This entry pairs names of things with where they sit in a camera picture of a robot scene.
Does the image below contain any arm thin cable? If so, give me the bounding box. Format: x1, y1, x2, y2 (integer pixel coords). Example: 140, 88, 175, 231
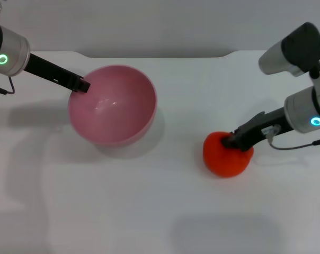
266, 125, 320, 151
0, 76, 16, 95

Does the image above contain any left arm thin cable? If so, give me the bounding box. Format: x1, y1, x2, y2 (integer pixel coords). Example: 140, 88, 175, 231
0, 76, 16, 95

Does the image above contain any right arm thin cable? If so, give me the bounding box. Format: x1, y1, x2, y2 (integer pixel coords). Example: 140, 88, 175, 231
266, 125, 320, 151

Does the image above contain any orange plush fruit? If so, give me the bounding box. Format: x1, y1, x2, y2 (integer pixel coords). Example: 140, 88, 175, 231
203, 131, 254, 177

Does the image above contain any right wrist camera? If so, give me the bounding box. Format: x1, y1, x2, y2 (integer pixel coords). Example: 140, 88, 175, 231
258, 22, 320, 78

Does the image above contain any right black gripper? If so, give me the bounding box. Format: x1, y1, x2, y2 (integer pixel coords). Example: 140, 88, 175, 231
222, 107, 294, 152

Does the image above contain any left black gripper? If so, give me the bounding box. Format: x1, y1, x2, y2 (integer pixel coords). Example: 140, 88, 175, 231
23, 52, 91, 94

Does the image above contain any pink bowl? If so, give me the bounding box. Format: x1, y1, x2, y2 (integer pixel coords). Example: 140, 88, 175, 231
67, 65, 158, 148

